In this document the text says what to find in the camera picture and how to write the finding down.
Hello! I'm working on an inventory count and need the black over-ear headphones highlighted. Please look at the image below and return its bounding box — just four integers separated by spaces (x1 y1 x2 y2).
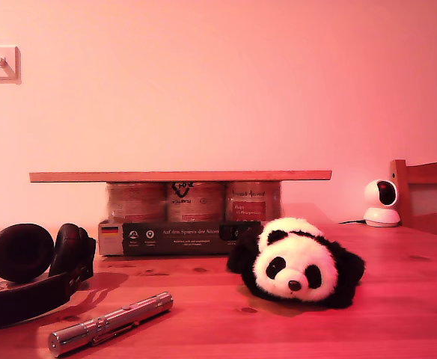
0 223 97 333

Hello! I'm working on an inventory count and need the stuffed panda toy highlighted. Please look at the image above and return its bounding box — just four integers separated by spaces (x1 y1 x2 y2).
226 217 367 310

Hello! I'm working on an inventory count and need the tin can with red label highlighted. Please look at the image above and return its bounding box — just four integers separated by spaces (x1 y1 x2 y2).
106 182 168 223

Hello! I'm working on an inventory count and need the tin can with script lettering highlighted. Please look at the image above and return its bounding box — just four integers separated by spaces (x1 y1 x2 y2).
224 182 281 222

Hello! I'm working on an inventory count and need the tin can with fox logo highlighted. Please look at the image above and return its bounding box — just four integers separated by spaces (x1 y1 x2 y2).
165 182 226 223

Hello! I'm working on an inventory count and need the wooden chair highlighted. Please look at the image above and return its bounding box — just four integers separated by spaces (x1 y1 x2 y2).
389 159 437 236

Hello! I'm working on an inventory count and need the white round security camera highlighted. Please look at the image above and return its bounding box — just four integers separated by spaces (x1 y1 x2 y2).
363 179 402 228

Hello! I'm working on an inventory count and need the silver pen flashlight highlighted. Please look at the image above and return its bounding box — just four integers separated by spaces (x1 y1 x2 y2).
47 292 174 357

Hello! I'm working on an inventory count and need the wooden shelf board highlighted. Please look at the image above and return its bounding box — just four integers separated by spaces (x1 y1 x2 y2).
28 171 333 184

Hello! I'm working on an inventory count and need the dark printed cardboard tray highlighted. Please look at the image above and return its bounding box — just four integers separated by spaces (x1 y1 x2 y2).
98 219 265 257

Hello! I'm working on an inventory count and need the white wall light switch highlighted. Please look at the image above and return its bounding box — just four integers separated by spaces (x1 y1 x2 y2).
0 46 22 84

